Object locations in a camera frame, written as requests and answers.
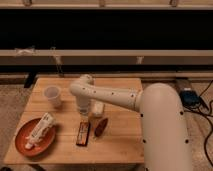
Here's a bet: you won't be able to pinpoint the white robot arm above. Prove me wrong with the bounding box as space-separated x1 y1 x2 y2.
69 75 193 171

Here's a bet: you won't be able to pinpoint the white soap bar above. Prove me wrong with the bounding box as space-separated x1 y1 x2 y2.
92 102 105 117

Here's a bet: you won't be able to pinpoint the brown oval wooden piece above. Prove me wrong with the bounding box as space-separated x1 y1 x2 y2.
94 118 108 137

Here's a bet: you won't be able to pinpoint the translucent white plastic cup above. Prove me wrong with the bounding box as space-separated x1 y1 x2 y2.
43 86 62 108

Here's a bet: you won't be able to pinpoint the white toothpaste tube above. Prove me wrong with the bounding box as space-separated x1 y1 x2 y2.
25 113 55 150

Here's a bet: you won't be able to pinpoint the red-brown round plate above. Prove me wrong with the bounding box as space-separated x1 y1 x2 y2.
15 118 56 157

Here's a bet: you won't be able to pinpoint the blue power adapter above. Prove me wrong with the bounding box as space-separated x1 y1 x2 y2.
179 89 200 106

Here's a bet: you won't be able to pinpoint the black cable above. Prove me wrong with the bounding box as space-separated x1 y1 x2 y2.
183 79 213 168

